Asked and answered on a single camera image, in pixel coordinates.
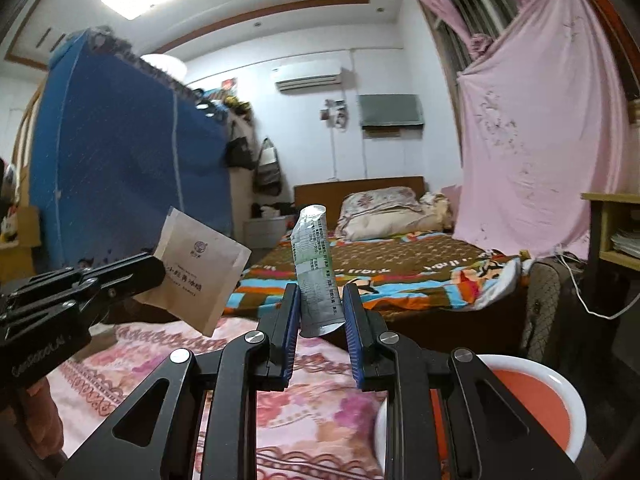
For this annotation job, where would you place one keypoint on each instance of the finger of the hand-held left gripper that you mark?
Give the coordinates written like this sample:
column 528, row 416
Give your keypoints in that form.
column 100, row 270
column 125, row 290

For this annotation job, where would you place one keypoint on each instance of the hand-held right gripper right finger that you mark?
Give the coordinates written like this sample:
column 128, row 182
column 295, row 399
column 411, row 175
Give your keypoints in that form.
column 352, row 335

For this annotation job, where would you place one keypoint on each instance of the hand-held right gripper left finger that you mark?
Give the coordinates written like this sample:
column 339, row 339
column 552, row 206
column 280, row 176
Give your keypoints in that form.
column 291, row 330

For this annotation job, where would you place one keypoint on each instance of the printed foil wrapper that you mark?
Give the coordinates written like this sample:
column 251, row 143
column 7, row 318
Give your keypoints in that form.
column 315, row 270

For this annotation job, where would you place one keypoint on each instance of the beige paper sachet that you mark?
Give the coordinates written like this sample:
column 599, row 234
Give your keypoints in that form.
column 200, row 270

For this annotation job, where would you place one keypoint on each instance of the white basin with orange inside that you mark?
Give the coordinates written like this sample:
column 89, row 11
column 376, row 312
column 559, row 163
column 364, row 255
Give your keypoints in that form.
column 530, row 400

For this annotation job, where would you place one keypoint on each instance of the person's left forearm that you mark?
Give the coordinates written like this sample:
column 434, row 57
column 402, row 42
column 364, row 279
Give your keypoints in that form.
column 47, row 420

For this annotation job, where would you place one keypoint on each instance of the pink floral blanket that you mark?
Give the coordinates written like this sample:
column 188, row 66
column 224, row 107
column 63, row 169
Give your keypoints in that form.
column 310, row 420

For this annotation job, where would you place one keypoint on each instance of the grey storage box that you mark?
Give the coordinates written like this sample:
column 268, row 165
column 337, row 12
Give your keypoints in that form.
column 265, row 232

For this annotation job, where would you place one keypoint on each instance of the colourful cartoon blanket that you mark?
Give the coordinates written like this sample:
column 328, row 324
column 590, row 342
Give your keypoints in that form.
column 425, row 260

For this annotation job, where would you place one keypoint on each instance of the blue upright mattress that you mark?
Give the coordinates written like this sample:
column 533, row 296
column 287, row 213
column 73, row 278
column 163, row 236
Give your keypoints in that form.
column 110, row 160

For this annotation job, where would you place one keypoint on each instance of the dark clothes pile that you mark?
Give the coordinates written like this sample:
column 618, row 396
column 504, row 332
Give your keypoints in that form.
column 272, row 209

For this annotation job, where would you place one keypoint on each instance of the floral pillow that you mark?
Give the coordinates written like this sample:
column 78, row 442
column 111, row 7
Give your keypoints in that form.
column 380, row 210

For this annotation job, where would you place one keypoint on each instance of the wooden headboard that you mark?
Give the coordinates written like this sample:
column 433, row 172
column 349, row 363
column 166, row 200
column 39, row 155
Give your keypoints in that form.
column 320, row 200

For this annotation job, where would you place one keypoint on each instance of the grey hanging tote bag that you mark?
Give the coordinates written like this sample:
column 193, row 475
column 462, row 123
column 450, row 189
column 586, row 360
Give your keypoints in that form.
column 267, row 170

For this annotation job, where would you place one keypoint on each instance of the black hanging bag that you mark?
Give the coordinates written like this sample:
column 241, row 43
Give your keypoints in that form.
column 240, row 152

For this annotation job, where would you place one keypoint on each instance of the quilted bag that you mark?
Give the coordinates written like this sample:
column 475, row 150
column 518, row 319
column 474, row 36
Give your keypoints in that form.
column 545, row 305

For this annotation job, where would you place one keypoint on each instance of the stuffed toys pile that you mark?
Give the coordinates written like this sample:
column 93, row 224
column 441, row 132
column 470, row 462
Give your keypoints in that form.
column 225, row 102

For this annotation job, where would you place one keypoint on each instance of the white round lampshade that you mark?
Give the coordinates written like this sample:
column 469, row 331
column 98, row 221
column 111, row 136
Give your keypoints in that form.
column 167, row 67

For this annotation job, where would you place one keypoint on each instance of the white air conditioner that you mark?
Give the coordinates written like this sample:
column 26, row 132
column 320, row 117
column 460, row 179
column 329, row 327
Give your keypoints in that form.
column 307, row 77

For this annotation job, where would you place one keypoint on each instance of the pink hanging sheet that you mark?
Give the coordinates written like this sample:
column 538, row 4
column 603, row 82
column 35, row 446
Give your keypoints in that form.
column 525, row 135

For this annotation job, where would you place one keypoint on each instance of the wooden shelf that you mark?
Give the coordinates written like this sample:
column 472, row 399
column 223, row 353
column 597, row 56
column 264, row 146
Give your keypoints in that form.
column 600, row 220

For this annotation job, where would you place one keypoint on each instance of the stack of books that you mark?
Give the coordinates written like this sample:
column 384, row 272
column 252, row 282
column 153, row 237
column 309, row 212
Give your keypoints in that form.
column 625, row 242

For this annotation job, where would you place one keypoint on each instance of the white window grille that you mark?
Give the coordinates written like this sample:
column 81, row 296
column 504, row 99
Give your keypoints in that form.
column 480, row 5

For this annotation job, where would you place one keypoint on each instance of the small wall ornaments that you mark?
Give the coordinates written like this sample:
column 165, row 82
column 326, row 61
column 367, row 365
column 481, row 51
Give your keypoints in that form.
column 335, row 112

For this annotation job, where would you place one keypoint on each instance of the grey wall cloth cover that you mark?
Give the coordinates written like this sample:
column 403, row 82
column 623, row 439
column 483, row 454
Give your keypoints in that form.
column 390, row 110

